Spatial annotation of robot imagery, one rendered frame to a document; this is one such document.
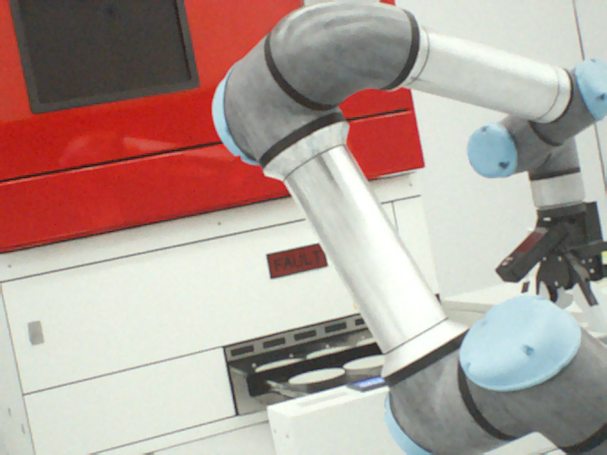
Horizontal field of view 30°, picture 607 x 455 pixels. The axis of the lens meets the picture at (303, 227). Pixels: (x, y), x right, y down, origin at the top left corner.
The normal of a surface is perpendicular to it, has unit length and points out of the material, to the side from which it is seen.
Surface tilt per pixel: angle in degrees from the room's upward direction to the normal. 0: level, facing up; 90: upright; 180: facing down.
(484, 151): 90
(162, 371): 90
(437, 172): 90
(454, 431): 110
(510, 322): 37
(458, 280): 90
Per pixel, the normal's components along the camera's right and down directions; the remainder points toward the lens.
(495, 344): -0.67, -0.66
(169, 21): 0.35, -0.02
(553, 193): -0.41, 0.12
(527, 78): 0.58, 0.03
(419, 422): -0.70, 0.26
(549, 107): 0.39, 0.62
